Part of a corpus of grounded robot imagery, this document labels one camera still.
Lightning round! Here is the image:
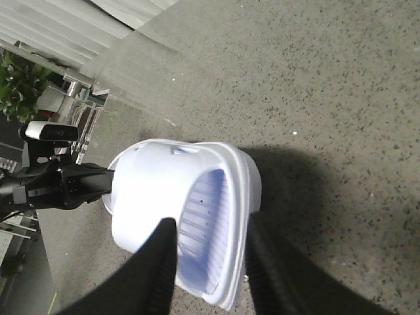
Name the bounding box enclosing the light blue slipper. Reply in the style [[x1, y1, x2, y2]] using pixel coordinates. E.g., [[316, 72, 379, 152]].
[[111, 139, 251, 310], [102, 151, 262, 215]]

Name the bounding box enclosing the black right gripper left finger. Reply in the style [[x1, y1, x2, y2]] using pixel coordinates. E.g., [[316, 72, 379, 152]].
[[59, 218, 177, 314]]

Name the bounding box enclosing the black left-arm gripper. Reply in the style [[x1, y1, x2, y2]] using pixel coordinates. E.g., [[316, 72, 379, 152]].
[[1, 158, 114, 210]]

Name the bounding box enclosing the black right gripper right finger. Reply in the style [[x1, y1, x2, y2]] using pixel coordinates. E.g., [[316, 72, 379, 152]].
[[245, 213, 390, 314]]

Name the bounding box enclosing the green potted plant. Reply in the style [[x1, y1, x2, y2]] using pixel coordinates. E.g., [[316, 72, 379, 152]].
[[1, 49, 53, 123]]

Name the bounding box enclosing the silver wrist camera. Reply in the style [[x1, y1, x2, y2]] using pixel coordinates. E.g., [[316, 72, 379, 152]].
[[19, 120, 79, 142]]

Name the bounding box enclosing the metal frame rack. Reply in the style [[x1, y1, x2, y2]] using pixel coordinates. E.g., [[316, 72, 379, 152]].
[[49, 68, 110, 164]]

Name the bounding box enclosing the beige pleated curtain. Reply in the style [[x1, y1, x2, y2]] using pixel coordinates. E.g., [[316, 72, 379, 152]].
[[1, 0, 175, 69]]

